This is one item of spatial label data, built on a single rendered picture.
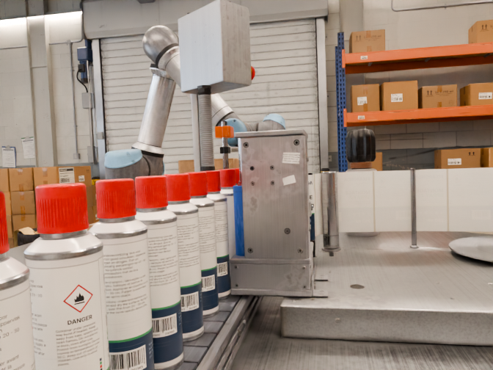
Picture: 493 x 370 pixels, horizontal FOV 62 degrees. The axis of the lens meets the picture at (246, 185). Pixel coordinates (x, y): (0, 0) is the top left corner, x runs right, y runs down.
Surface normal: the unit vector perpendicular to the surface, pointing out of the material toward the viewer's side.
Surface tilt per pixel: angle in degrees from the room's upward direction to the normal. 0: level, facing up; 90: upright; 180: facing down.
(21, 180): 90
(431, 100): 90
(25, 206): 92
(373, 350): 0
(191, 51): 90
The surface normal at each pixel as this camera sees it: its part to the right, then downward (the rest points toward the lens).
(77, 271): 0.62, 0.02
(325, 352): -0.04, -1.00
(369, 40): -0.14, 0.06
